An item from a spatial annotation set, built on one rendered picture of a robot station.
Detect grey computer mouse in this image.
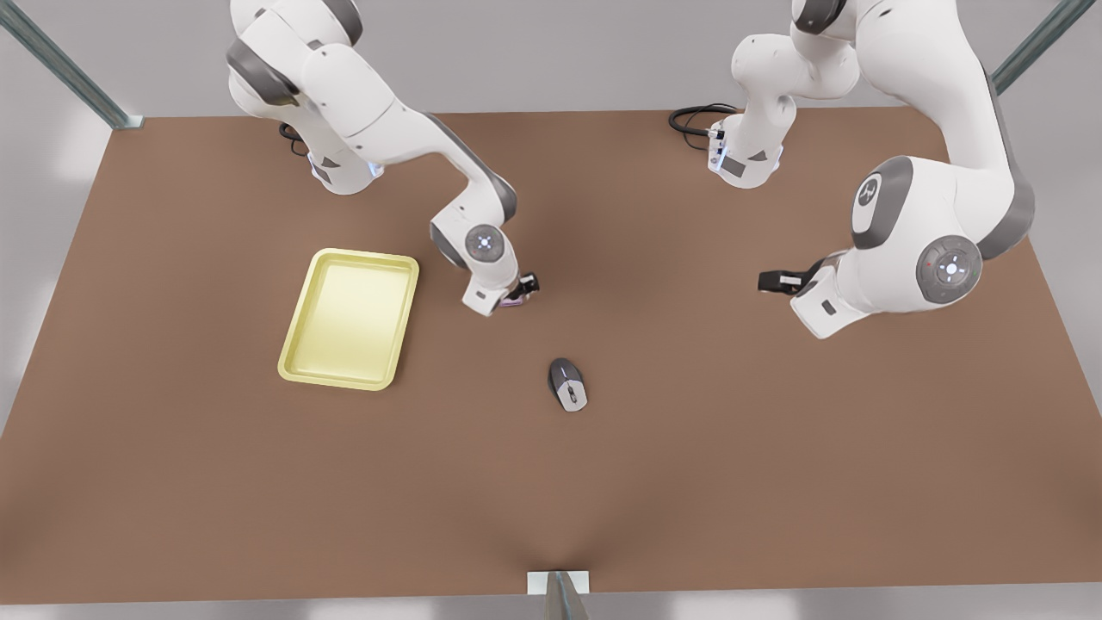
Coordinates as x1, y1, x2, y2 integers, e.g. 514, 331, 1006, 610
548, 357, 589, 412

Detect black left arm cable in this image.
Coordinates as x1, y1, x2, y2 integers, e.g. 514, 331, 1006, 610
669, 103, 741, 152

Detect silver frame post with foot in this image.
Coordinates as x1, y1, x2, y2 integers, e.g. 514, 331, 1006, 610
528, 569, 591, 620

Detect yellow rectangular tray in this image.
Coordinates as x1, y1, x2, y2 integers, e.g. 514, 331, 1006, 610
277, 248, 420, 392

